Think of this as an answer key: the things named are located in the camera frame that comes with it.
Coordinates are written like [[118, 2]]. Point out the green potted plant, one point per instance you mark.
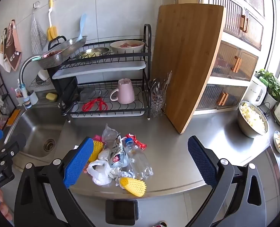
[[271, 85]]

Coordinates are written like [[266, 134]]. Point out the clear wall hook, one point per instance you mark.
[[36, 6]]

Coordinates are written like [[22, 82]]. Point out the steel faucet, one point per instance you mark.
[[24, 68]]

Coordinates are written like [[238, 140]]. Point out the small steel bowl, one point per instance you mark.
[[92, 53]]

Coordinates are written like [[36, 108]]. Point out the yellow foam fruit net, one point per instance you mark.
[[134, 186], [96, 150]]

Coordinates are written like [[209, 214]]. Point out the crumpled silver foil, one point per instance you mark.
[[121, 172]]

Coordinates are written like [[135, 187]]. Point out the grey hanging cloth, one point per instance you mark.
[[37, 37]]

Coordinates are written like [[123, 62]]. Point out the beige storage cabinet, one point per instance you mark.
[[234, 52]]

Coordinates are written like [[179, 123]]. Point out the black dish rack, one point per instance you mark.
[[147, 52]]

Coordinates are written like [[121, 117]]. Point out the white electric kettle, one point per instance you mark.
[[254, 91]]

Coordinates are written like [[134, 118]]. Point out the white hanging towel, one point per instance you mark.
[[3, 59]]

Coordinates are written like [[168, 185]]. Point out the white cup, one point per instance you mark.
[[33, 98]]

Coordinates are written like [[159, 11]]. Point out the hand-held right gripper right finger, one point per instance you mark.
[[201, 163]]

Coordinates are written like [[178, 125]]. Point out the red scissors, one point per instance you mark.
[[92, 105]]

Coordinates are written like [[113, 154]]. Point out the yellow sponge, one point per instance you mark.
[[51, 97]]

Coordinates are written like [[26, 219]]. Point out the white kitchen cabinet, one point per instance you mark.
[[168, 208]]

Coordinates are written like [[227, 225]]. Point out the white ceramic bowl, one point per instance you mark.
[[127, 48]]

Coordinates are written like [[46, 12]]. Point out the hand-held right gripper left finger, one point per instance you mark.
[[78, 164]]

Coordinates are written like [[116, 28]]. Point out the printed snack wrapper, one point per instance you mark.
[[117, 152]]

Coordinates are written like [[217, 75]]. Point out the clear plastic bottle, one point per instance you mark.
[[138, 162]]

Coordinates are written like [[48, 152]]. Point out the dark grey waste bin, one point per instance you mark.
[[121, 212]]

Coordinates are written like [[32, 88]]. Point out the person's left hand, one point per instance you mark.
[[3, 205]]

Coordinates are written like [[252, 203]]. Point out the red slipper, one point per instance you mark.
[[160, 224]]

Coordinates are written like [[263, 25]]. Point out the glass cutlery holder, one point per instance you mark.
[[157, 101]]

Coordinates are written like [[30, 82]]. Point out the brown hanging towel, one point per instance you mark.
[[13, 49]]

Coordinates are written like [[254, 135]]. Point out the steel sink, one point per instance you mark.
[[36, 132]]

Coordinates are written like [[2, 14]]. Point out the clear plastic bag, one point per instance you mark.
[[109, 133]]

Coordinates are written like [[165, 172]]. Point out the pink mug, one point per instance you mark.
[[124, 92]]

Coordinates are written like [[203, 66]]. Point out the yellow sponge brush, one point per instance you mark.
[[51, 32]]

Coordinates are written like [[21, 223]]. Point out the white drip tray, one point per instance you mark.
[[99, 69]]

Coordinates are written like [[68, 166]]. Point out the pink wrapper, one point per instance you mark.
[[97, 137]]

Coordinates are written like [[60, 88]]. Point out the white plastic bag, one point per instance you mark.
[[98, 173]]

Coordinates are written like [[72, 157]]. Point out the steel bowl of chopped cabbage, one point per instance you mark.
[[252, 120]]

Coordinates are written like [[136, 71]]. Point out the bamboo cutting board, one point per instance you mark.
[[184, 66]]

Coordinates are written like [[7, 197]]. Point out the light blue spatula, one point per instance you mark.
[[82, 26]]

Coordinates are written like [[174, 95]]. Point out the steel colander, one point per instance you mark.
[[57, 58]]

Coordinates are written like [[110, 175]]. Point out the red shiny wrapper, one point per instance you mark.
[[138, 141]]

